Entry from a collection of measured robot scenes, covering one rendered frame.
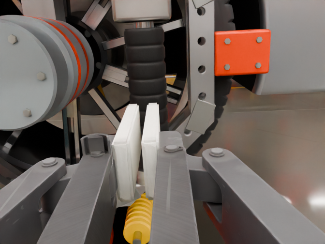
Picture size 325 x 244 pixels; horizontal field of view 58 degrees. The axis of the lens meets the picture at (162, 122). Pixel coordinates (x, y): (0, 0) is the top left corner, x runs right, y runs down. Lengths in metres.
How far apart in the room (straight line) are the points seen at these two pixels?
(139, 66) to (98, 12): 0.35
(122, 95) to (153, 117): 0.60
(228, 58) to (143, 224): 0.35
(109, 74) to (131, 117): 0.44
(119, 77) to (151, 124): 0.45
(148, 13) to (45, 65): 0.15
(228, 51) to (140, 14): 0.26
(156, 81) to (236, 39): 0.25
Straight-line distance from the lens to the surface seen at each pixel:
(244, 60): 0.50
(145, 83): 0.26
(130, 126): 0.15
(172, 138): 0.15
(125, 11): 0.26
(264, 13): 0.67
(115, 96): 0.76
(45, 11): 0.52
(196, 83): 0.49
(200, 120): 0.50
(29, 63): 0.37
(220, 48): 0.49
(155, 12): 0.26
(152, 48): 0.26
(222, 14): 0.57
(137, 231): 0.62
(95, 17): 0.60
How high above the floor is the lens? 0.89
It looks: 17 degrees down
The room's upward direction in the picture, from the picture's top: 3 degrees counter-clockwise
